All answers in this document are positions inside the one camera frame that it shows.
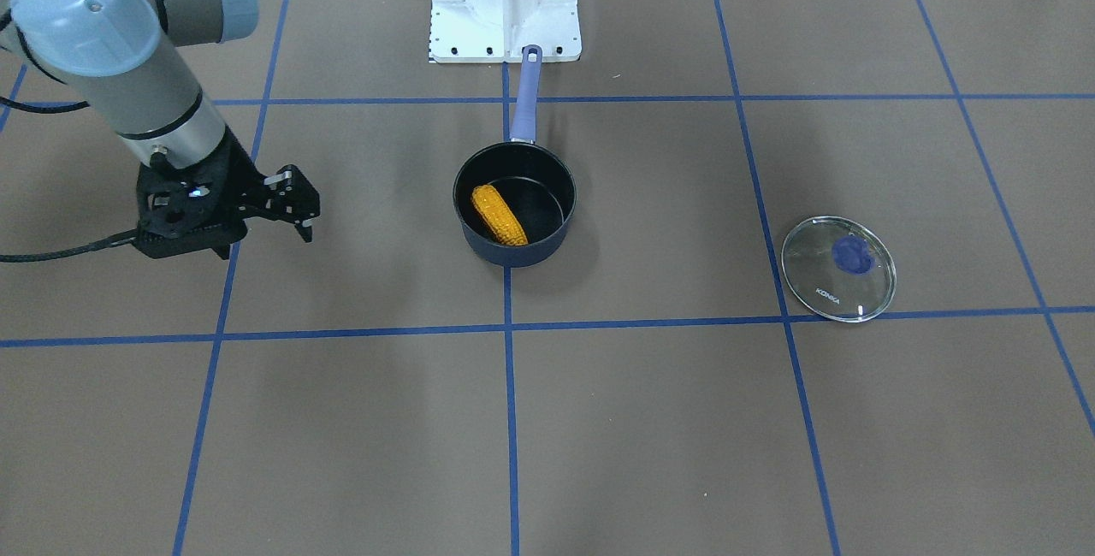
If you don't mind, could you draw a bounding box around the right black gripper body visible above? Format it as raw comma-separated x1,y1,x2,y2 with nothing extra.
134,130,265,260

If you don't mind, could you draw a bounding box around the yellow plastic corn cob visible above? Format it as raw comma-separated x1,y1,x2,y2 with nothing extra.
471,184,529,245

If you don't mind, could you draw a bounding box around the glass lid purple knob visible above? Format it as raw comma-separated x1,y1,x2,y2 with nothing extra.
779,216,898,323

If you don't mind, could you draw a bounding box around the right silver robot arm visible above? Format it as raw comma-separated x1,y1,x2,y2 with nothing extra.
3,0,321,263

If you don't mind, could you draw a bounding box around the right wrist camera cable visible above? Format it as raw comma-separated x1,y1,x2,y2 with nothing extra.
0,229,139,264

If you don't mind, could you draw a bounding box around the dark blue saucepan purple handle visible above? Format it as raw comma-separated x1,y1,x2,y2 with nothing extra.
453,44,577,268

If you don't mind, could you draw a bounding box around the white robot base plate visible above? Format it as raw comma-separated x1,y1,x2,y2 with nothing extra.
428,0,583,63

